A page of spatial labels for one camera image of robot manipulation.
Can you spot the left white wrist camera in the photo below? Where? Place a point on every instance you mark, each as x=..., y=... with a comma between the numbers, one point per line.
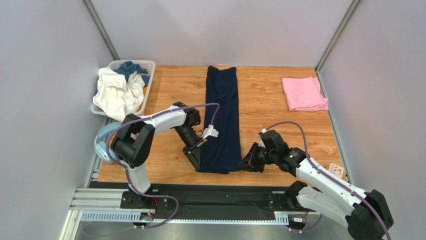
x=210, y=131

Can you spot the folded pink t shirt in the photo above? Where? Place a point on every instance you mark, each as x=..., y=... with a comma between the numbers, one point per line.
x=304, y=94

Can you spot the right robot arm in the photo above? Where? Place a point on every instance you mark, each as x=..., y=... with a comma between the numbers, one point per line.
x=365, y=214

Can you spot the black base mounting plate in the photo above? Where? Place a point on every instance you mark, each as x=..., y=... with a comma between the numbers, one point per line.
x=220, y=202

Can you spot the white t shirt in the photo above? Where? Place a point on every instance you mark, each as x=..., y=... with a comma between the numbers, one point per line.
x=117, y=96

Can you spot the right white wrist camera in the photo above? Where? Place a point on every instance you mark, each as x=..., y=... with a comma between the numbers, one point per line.
x=262, y=138

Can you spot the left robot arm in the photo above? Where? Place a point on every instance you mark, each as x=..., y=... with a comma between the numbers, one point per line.
x=132, y=145

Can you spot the pink cube power socket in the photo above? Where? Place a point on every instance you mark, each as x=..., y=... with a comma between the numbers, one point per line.
x=337, y=170

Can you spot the light blue headphones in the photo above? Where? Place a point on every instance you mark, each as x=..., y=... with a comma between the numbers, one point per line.
x=100, y=146

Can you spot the blue t shirt in basket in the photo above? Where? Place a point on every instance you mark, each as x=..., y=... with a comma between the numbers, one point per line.
x=127, y=68

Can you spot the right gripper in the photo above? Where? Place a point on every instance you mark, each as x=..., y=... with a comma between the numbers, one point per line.
x=254, y=156

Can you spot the white laundry basket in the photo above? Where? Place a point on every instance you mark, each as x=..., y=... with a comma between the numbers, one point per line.
x=146, y=64

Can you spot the aluminium front rail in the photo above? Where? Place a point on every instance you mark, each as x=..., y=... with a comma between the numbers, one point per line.
x=102, y=204

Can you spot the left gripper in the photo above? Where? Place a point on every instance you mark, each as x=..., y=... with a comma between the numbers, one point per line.
x=195, y=151

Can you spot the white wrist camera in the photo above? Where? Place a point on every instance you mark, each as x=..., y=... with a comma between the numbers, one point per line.
x=210, y=131
x=262, y=138

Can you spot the navy blue t shirt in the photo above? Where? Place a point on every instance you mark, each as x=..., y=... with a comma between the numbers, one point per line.
x=222, y=154

